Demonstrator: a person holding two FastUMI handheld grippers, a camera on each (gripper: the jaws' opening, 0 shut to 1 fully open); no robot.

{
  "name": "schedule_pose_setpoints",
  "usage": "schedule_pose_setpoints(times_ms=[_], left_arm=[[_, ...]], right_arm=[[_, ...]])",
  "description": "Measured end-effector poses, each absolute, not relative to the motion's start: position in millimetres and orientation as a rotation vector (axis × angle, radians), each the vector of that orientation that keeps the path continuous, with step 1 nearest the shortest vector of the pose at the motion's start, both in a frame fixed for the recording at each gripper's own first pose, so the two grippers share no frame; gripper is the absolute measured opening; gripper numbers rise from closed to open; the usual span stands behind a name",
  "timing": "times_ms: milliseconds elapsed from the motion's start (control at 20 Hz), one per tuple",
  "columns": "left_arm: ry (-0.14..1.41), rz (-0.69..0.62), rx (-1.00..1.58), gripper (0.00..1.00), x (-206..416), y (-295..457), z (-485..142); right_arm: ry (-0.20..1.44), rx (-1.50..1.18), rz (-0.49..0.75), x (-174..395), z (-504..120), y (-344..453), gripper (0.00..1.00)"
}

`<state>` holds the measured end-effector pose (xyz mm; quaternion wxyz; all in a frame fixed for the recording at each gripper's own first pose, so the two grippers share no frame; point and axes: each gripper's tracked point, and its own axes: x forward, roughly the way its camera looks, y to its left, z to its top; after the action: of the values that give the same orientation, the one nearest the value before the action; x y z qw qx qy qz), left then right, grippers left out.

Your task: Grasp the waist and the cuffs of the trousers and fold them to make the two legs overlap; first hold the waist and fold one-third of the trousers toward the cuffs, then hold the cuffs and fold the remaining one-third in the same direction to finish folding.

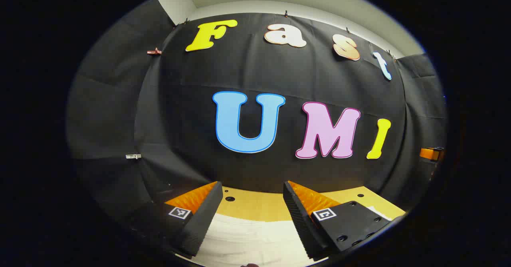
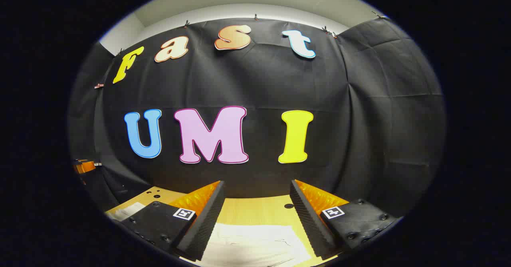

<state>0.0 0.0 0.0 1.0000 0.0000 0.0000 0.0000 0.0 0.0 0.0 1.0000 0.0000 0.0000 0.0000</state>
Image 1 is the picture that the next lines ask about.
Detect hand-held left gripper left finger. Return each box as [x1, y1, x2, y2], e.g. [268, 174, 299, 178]
[128, 181, 224, 259]

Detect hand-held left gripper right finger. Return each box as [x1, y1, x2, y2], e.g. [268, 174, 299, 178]
[283, 180, 396, 261]

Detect white jeans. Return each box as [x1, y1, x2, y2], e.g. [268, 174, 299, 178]
[178, 206, 392, 267]

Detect black backdrop cloth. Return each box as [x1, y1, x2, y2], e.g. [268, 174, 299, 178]
[66, 0, 448, 235]

